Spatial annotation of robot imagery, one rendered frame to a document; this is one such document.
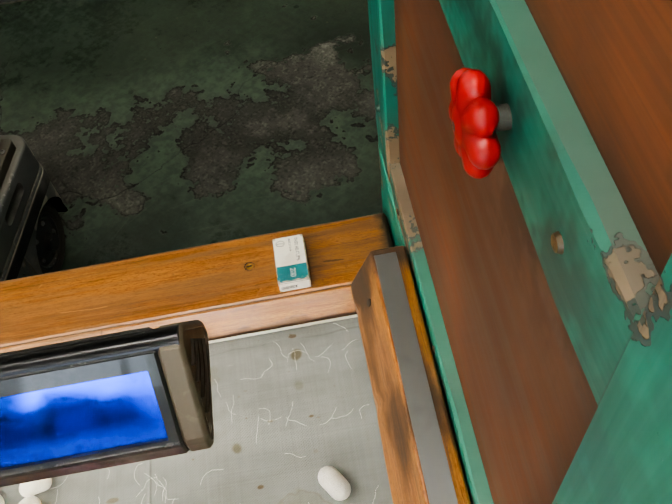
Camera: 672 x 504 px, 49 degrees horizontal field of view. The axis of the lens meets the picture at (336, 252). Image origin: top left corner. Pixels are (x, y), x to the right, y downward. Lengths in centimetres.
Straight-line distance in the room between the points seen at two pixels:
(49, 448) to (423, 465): 30
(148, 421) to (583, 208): 28
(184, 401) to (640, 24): 30
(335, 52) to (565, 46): 202
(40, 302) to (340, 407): 36
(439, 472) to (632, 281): 42
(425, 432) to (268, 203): 133
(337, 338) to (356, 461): 14
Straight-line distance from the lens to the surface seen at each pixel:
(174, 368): 41
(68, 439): 45
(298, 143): 202
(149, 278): 87
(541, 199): 27
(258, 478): 76
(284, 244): 83
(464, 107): 28
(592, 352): 26
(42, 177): 181
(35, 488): 81
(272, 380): 80
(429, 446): 63
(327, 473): 73
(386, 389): 68
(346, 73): 220
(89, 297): 88
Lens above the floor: 145
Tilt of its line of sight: 54 degrees down
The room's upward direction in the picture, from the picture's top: 9 degrees counter-clockwise
